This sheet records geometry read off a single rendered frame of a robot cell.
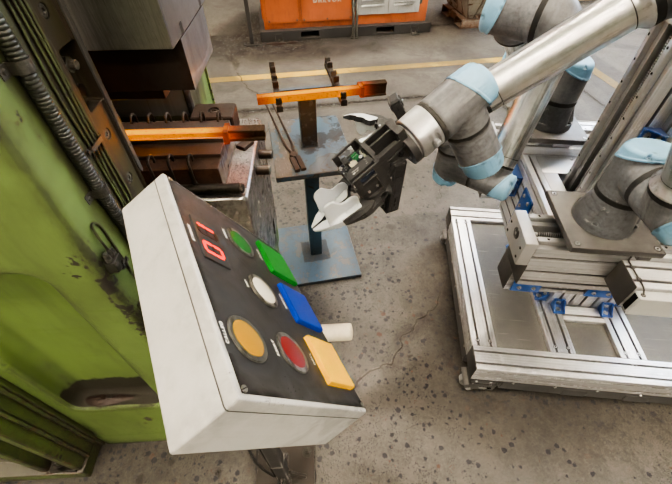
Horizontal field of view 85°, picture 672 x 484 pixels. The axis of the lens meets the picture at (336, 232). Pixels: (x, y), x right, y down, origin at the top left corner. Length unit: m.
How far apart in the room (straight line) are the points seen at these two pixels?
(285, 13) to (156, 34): 3.83
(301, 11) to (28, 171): 4.09
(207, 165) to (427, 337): 1.21
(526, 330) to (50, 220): 1.51
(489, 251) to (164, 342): 1.60
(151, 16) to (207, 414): 0.60
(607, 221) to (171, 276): 0.99
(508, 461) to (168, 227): 1.44
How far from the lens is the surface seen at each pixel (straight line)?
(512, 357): 1.55
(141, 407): 1.37
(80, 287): 0.81
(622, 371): 1.72
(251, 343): 0.40
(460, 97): 0.62
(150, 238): 0.50
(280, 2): 4.52
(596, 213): 1.13
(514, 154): 1.05
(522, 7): 1.07
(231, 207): 0.95
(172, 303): 0.43
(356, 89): 1.30
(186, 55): 0.81
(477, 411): 1.68
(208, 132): 1.01
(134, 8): 0.75
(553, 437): 1.75
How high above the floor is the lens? 1.51
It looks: 47 degrees down
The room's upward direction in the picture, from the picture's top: straight up
